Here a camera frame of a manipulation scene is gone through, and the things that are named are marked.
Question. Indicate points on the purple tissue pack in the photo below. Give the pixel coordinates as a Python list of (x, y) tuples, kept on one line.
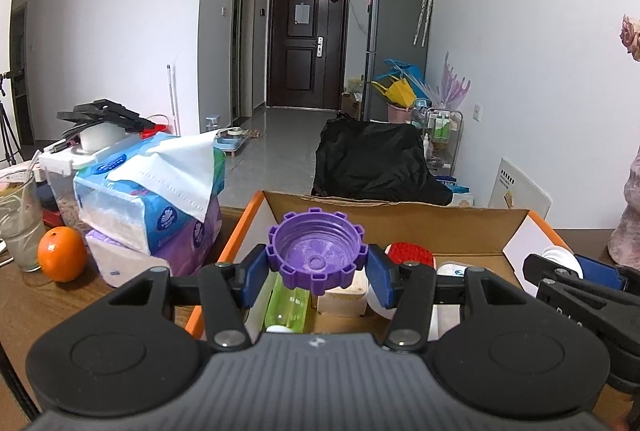
[(175, 256)]

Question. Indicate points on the small brown cardboard box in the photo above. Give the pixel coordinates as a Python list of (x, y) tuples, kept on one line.
[(352, 103)]

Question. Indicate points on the white folded umbrella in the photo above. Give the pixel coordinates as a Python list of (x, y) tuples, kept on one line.
[(426, 6)]

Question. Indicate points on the black clamp tool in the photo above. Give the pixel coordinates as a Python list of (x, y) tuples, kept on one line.
[(100, 111)]

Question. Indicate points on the clear storage container white lid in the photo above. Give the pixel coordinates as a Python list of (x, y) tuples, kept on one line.
[(65, 201)]

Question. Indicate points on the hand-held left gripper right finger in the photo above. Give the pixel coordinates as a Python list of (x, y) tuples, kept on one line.
[(382, 281)]

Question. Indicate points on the white package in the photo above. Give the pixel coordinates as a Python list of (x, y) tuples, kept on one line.
[(464, 199)]

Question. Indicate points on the blue pet water feeder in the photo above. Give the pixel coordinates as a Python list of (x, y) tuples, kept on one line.
[(227, 146)]

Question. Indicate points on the dark brown entrance door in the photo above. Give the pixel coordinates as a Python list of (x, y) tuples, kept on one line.
[(305, 71)]

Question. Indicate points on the white tape roll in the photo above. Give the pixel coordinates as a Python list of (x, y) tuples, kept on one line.
[(562, 253)]

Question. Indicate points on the cream square box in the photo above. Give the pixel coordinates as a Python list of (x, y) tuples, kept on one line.
[(342, 301)]

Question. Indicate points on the red bucket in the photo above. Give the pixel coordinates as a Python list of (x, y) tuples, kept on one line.
[(155, 130)]

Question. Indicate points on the blue tissue pack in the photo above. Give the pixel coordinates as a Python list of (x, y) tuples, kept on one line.
[(120, 216)]

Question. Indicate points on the white wall socket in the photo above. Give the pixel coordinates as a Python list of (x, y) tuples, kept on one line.
[(477, 113)]

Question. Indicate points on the interior door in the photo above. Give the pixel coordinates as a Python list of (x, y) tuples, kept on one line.
[(245, 51)]

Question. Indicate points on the blue package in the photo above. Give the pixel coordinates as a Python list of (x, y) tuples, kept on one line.
[(452, 183)]

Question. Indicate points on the orange fruit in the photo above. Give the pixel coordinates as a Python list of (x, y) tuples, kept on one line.
[(62, 256)]

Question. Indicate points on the white round container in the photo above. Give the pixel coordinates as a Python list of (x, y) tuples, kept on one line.
[(102, 138)]

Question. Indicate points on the black cloth covered chair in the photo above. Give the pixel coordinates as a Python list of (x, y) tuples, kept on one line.
[(375, 161)]

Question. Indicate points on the red ribbed cap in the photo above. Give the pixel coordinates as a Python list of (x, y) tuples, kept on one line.
[(410, 253)]

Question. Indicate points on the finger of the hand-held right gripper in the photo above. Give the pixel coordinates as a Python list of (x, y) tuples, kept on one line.
[(547, 273), (600, 272)]

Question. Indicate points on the drinking glass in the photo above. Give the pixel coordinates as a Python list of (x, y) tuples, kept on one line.
[(25, 236)]

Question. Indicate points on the grey refrigerator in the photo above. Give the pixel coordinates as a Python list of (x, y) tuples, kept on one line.
[(395, 36)]

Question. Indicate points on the pink textured vase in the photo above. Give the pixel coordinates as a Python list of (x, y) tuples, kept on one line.
[(627, 221)]

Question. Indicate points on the metal trolley cart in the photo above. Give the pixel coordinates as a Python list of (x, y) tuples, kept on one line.
[(442, 163)]

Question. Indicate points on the white flat board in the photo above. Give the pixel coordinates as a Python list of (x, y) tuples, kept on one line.
[(520, 191)]

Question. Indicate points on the orange and white cardboard box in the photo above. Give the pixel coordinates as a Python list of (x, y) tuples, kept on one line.
[(400, 226)]

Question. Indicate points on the purple feather decoration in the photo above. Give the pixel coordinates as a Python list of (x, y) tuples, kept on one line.
[(450, 86)]

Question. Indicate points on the white round jar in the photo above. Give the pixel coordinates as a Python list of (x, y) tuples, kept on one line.
[(452, 272)]

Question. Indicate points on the purple gear-shaped cap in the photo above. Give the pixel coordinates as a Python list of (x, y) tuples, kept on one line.
[(315, 256)]

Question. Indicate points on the metal pet bowl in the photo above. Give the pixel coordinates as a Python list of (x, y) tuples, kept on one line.
[(233, 131)]

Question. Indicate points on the black tripod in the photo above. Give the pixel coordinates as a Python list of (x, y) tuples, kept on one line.
[(7, 75)]

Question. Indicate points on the red container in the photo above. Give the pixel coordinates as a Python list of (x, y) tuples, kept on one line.
[(50, 217)]

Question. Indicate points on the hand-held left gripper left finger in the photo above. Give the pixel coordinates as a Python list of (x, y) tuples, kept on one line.
[(255, 276)]

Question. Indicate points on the green spray bottle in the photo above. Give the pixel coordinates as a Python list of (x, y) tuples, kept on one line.
[(287, 306)]

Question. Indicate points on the pink bin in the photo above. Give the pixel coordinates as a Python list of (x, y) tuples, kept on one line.
[(398, 113)]

